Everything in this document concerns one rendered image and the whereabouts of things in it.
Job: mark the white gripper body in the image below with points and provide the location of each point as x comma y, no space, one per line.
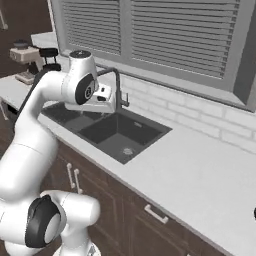
91,106

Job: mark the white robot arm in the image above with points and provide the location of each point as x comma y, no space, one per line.
30,156

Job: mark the dark grey sink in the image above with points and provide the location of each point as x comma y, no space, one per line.
110,128

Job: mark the dark grey tap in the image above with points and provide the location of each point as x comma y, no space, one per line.
116,87

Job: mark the brown cupboard door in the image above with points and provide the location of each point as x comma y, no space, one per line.
105,213
58,170

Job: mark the white coffee machine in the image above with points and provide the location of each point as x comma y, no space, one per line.
25,63

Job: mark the grey window with blinds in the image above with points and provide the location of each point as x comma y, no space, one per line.
156,36

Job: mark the brown drawer front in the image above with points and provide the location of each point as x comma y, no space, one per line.
166,225

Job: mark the small black object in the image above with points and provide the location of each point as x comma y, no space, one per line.
254,213

